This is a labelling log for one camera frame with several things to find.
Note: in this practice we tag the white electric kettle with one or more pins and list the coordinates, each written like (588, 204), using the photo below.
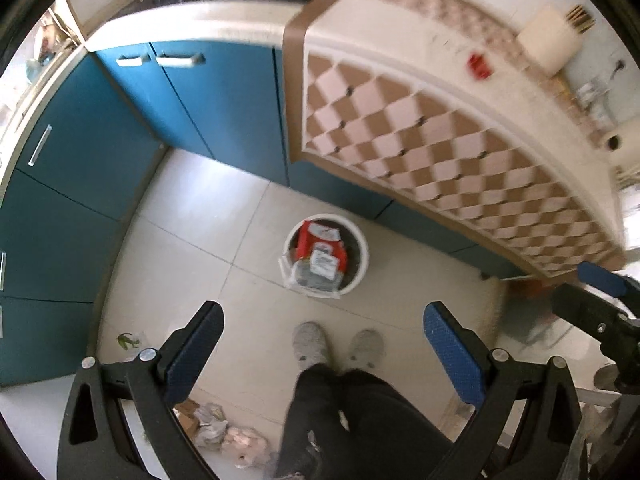
(622, 145)

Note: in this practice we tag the grey slipper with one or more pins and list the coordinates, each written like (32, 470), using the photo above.
(310, 346)
(366, 350)

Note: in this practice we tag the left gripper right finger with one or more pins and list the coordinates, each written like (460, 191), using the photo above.
(461, 353)

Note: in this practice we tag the cream chopstick holder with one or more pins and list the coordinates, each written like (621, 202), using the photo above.
(552, 37)

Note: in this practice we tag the white paper leaflet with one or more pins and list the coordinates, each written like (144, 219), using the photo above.
(323, 264)

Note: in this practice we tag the black trouser legs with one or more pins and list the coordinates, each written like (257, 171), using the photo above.
(355, 426)

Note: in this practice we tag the grey left slipper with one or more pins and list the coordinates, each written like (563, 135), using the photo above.
(310, 346)

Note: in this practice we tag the blue lower cabinet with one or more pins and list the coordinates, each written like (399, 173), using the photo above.
(135, 190)

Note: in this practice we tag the red small wrapper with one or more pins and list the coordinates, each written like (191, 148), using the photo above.
(478, 66)

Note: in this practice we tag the white round trash bin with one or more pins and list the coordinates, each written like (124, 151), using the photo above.
(296, 275)

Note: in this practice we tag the grey right slipper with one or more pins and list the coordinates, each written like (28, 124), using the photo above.
(366, 350)

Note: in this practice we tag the red white sugar bag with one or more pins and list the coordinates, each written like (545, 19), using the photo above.
(319, 235)

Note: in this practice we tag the checkered beige table cloth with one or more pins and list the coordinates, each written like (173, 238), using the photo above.
(507, 174)

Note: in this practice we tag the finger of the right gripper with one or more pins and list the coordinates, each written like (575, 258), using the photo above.
(595, 276)
(595, 317)

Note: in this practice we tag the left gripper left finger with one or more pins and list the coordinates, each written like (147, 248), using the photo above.
(186, 351)

